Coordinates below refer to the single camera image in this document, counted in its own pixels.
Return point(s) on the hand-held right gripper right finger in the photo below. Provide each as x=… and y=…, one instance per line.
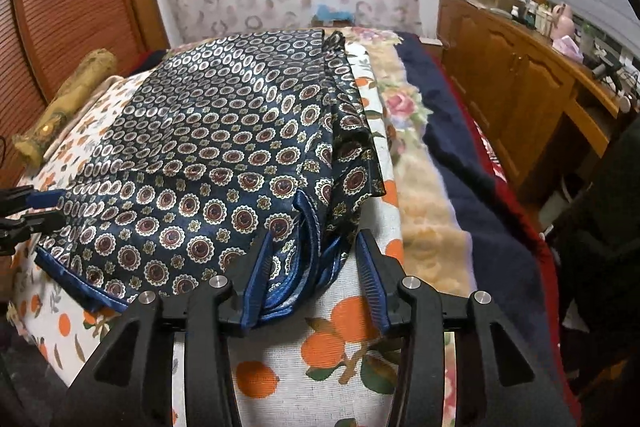
x=374, y=279

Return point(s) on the navy blanket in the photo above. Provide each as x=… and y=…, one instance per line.
x=490, y=227

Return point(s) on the blue cloth bundle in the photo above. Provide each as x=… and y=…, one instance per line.
x=332, y=13

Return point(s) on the red blanket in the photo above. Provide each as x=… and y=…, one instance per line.
x=500, y=162

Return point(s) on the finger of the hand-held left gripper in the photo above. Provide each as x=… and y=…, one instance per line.
x=47, y=199
x=25, y=227

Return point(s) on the navy medallion-print satin garment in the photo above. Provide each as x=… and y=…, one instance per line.
x=225, y=132

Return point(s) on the white orange-print bed sheet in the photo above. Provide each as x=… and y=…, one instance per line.
x=320, y=357

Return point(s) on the wooden sideboard cabinet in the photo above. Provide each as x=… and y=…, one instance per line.
x=505, y=72

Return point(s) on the beige floral blanket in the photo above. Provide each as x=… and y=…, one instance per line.
x=430, y=187

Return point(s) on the pink figurine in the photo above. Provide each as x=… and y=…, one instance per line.
x=565, y=37

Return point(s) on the olive bolster pillow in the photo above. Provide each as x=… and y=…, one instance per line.
x=70, y=102

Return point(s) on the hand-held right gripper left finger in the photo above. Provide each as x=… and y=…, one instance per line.
x=260, y=279

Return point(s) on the black chair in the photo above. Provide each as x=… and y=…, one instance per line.
x=605, y=257

